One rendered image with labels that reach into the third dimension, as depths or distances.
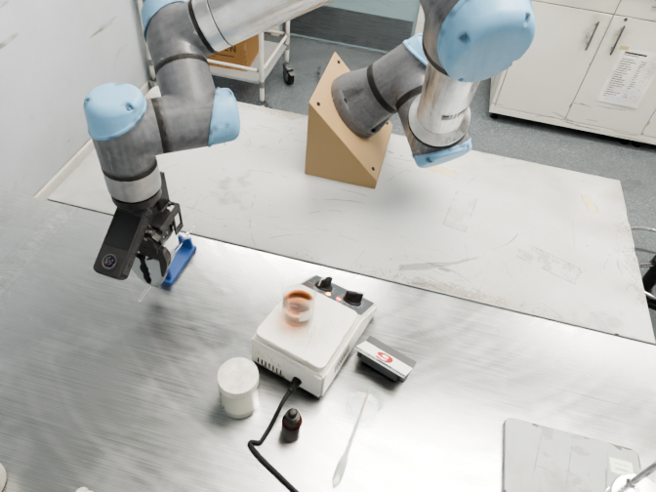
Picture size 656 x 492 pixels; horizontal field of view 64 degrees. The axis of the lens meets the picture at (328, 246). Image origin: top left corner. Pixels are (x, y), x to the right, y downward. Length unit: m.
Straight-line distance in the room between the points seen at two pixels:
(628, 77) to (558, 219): 2.03
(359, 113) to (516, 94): 2.12
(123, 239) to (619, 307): 0.89
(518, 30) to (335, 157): 0.57
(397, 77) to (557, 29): 2.01
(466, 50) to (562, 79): 2.52
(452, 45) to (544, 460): 0.59
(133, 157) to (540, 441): 0.71
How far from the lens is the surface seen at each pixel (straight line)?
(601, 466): 0.93
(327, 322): 0.82
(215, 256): 1.03
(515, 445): 0.88
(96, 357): 0.93
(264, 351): 0.82
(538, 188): 1.32
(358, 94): 1.16
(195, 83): 0.76
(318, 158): 1.17
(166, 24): 0.81
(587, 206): 1.33
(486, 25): 0.67
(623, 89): 3.26
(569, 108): 3.29
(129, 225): 0.82
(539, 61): 3.13
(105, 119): 0.72
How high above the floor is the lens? 1.66
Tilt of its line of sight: 47 degrees down
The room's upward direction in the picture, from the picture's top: 6 degrees clockwise
